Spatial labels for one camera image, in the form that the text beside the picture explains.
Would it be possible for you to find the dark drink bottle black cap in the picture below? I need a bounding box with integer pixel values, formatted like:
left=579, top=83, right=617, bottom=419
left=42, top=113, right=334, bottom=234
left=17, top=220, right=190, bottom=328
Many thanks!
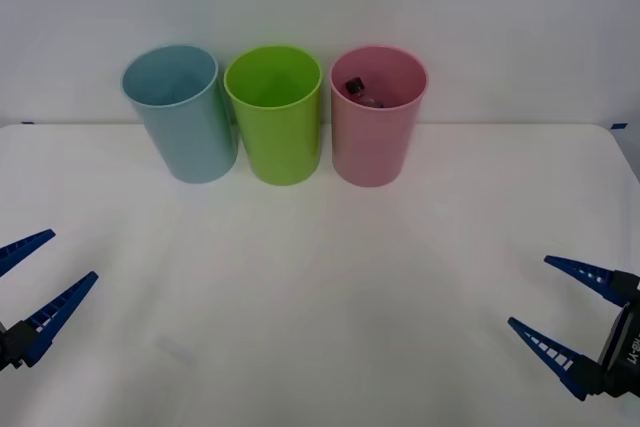
left=343, top=76, right=386, bottom=110

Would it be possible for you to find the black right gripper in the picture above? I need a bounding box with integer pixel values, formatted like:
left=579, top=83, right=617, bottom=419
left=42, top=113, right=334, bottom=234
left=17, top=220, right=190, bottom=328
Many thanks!
left=507, top=254, right=640, bottom=401

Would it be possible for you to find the pink plastic bin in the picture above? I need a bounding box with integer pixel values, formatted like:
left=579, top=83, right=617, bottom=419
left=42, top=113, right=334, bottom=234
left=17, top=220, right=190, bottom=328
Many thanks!
left=328, top=44, right=430, bottom=189

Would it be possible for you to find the pale blue plastic bin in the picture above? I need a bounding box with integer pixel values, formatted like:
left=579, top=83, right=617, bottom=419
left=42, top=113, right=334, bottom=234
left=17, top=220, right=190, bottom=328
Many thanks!
left=120, top=44, right=239, bottom=185

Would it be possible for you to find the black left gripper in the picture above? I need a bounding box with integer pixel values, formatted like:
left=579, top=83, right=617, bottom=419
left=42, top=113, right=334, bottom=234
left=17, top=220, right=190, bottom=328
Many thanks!
left=0, top=228, right=100, bottom=371

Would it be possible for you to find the green plastic bin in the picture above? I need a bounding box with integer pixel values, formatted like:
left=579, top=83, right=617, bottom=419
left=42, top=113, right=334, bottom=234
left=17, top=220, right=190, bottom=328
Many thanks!
left=222, top=44, right=323, bottom=187

